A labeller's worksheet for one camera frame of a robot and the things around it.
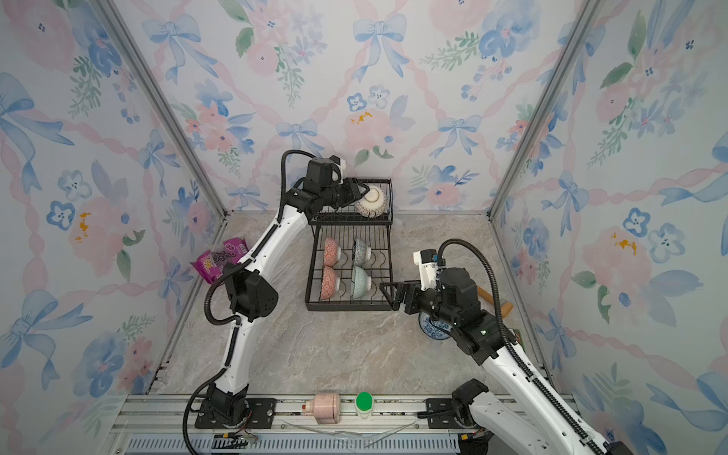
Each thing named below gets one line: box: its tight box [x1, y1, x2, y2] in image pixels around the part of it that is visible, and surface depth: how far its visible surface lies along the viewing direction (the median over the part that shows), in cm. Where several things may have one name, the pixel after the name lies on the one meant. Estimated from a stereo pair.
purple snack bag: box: [189, 236, 249, 285], surface depth 100 cm
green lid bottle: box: [354, 391, 375, 419], surface depth 69 cm
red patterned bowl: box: [323, 236, 339, 268], surface depth 97 cm
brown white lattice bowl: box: [354, 185, 388, 219], surface depth 92 cm
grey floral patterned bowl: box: [320, 265, 337, 301], surface depth 90 cm
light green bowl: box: [351, 265, 373, 299], surface depth 92 cm
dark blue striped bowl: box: [351, 236, 372, 267], surface depth 97 cm
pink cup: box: [301, 392, 342, 424], surface depth 70 cm
